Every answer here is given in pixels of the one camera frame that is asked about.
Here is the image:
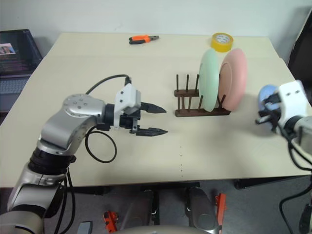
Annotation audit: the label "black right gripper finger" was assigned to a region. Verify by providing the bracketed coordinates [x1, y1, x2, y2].
[263, 94, 278, 106]
[254, 114, 272, 126]

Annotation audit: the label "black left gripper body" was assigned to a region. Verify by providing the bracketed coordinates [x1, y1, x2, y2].
[120, 108, 142, 135]

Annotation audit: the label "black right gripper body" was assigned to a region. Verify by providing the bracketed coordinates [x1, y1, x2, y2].
[267, 97, 284, 129]

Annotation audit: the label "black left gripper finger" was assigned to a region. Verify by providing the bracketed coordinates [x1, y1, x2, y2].
[140, 102, 167, 114]
[136, 127, 169, 137]

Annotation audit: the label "blue plastic plate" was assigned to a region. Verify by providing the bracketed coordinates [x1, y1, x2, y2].
[258, 84, 280, 112]

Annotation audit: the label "pink plastic plate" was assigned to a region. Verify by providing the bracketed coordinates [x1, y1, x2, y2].
[217, 47, 248, 112]

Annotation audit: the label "green plastic plate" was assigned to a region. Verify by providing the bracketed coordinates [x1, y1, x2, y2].
[197, 48, 221, 113]

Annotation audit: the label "brown wooden dish rack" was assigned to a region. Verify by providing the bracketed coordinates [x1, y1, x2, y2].
[174, 73, 231, 118]

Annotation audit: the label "black upright panel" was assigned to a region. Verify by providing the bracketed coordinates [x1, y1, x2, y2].
[287, 6, 312, 83]

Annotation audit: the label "orange black pliers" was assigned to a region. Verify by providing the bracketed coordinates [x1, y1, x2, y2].
[128, 34, 160, 45]

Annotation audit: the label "yellow tape roll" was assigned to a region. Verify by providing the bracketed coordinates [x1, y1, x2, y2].
[210, 32, 234, 53]

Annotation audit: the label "dark grey rounded shape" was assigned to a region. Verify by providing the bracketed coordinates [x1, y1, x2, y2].
[187, 186, 220, 232]
[128, 188, 161, 228]

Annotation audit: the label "orange black clamp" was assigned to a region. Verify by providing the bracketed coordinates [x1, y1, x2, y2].
[103, 210, 120, 233]
[215, 193, 228, 231]

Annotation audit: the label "beige rounded robot torso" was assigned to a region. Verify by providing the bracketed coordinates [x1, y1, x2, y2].
[118, 225, 221, 234]

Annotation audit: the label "small grey box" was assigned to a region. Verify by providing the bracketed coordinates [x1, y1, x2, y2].
[78, 221, 94, 234]

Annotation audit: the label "open laptop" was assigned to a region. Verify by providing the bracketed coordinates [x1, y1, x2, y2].
[0, 29, 43, 113]

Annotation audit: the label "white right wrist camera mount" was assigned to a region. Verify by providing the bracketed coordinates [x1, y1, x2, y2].
[277, 80, 312, 130]

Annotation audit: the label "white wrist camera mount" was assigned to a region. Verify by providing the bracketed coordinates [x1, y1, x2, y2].
[277, 80, 312, 130]
[114, 83, 142, 128]

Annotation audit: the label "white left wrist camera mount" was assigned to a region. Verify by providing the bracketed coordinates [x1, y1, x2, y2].
[114, 83, 142, 128]

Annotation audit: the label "black table frame bar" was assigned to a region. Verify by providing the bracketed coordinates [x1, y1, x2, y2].
[139, 182, 201, 192]
[234, 176, 306, 190]
[72, 186, 111, 196]

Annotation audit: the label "black left upper arm cable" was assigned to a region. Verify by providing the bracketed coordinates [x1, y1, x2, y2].
[58, 167, 77, 234]

